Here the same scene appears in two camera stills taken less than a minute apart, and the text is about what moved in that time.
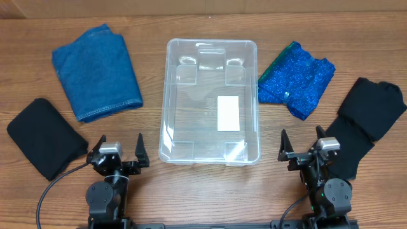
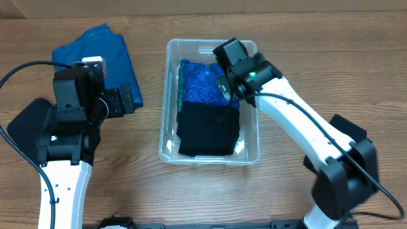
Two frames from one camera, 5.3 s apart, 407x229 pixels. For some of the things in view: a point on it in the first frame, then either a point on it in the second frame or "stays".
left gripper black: (126, 163) to (117, 102)
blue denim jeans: (99, 74) stays
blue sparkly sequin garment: (296, 79) to (198, 84)
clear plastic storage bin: (210, 107) stays
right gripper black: (299, 158) to (227, 83)
